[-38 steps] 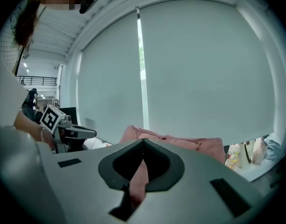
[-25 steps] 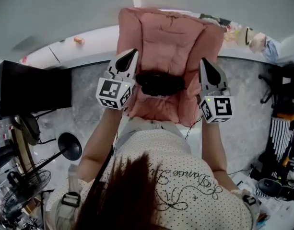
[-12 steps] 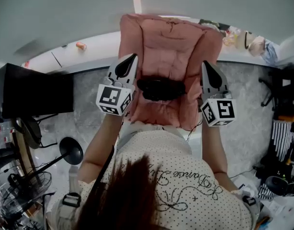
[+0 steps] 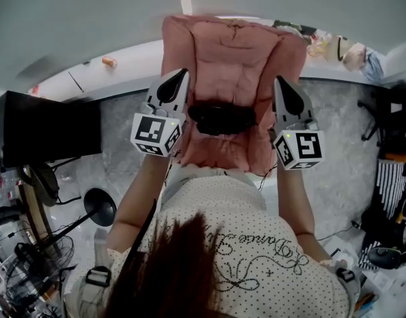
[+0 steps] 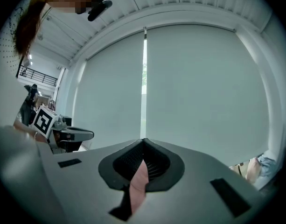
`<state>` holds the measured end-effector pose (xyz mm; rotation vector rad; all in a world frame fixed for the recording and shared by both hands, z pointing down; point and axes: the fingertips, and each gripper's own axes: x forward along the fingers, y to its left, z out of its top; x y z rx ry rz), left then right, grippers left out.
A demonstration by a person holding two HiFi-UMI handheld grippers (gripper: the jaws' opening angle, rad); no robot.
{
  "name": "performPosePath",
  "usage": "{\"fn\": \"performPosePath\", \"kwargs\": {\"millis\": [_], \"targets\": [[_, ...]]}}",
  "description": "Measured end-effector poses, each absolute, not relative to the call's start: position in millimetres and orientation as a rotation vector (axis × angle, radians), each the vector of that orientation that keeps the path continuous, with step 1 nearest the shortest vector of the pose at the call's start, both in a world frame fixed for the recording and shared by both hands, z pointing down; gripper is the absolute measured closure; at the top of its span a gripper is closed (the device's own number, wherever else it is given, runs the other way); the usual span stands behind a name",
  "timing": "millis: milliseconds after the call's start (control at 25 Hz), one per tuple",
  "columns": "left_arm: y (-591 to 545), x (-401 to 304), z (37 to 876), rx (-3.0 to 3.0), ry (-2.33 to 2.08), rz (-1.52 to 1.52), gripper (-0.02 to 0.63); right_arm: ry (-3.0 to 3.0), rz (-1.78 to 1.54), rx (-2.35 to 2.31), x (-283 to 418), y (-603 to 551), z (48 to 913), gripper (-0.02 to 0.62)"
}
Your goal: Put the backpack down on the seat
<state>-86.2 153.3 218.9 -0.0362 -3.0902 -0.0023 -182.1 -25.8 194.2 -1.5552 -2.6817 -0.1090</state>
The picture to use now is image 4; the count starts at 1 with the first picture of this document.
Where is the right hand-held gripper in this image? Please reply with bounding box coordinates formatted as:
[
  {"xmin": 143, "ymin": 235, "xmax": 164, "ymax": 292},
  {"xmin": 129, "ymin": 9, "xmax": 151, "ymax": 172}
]
[{"xmin": 271, "ymin": 75, "xmax": 326, "ymax": 172}]

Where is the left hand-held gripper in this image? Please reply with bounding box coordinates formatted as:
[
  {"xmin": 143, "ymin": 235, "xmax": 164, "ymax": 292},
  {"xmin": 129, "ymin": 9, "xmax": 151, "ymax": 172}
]
[{"xmin": 130, "ymin": 68, "xmax": 191, "ymax": 159}]

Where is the pink padded seat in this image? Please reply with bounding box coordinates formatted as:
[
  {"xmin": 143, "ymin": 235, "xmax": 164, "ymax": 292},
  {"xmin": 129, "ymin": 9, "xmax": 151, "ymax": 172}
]
[{"xmin": 160, "ymin": 14, "xmax": 309, "ymax": 176}]

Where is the person's left forearm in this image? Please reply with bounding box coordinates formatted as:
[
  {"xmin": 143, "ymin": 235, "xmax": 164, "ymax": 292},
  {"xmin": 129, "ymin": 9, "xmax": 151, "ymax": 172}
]
[{"xmin": 106, "ymin": 150, "xmax": 178, "ymax": 254}]

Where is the person's right forearm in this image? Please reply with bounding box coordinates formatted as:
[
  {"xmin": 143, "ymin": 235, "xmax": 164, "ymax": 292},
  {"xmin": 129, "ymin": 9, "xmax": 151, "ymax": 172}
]
[{"xmin": 275, "ymin": 167, "xmax": 323, "ymax": 244}]

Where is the black pouch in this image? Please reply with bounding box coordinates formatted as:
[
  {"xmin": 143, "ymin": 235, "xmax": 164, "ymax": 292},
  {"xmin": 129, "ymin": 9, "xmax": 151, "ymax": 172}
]
[{"xmin": 187, "ymin": 103, "xmax": 257, "ymax": 136}]

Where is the pile of bags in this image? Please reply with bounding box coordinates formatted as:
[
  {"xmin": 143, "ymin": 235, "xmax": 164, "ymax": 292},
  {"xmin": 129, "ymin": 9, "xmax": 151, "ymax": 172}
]
[{"xmin": 272, "ymin": 20, "xmax": 386, "ymax": 81}]

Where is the black pen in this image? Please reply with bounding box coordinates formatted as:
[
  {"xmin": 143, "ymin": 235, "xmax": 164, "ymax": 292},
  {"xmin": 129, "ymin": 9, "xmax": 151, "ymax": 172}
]
[{"xmin": 68, "ymin": 70, "xmax": 85, "ymax": 93}]

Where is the black office chair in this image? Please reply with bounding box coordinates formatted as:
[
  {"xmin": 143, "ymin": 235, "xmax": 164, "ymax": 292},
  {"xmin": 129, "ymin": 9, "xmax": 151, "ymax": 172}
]
[{"xmin": 357, "ymin": 83, "xmax": 406, "ymax": 147}]

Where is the black monitor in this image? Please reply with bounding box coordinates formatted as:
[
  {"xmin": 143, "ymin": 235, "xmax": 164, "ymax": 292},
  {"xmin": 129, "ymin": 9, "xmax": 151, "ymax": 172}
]
[{"xmin": 3, "ymin": 90, "xmax": 103, "ymax": 168}]

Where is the black white striped cloth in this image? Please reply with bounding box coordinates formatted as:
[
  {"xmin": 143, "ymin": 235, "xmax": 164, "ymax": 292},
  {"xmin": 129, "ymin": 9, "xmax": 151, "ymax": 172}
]
[{"xmin": 376, "ymin": 159, "xmax": 406, "ymax": 220}]

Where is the black round stand base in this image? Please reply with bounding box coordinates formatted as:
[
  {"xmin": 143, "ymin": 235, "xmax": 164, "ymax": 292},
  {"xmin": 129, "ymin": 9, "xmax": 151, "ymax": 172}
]
[{"xmin": 83, "ymin": 187, "xmax": 118, "ymax": 227}]

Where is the person's dotted white shirt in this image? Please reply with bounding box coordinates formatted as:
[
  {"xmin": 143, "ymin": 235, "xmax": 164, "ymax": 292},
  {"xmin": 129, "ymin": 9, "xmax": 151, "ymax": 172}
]
[{"xmin": 64, "ymin": 166, "xmax": 358, "ymax": 318}]

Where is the wooden plank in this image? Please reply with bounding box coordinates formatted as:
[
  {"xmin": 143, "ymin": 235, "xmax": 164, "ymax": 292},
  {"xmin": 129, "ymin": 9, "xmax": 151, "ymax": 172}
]
[{"xmin": 17, "ymin": 176, "xmax": 56, "ymax": 248}]

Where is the black helmet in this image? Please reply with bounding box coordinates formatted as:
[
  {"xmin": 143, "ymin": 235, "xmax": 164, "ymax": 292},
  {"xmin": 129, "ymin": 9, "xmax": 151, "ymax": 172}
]
[{"xmin": 367, "ymin": 246, "xmax": 404, "ymax": 270}]

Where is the black cable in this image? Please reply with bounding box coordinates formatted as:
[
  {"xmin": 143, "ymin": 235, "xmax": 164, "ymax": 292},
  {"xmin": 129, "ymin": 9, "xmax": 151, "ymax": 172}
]
[{"xmin": 254, "ymin": 163, "xmax": 278, "ymax": 192}]

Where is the black wire fan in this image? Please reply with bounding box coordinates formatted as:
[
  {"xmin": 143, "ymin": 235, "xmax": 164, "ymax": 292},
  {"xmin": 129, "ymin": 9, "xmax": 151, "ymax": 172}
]
[{"xmin": 3, "ymin": 234, "xmax": 75, "ymax": 306}]

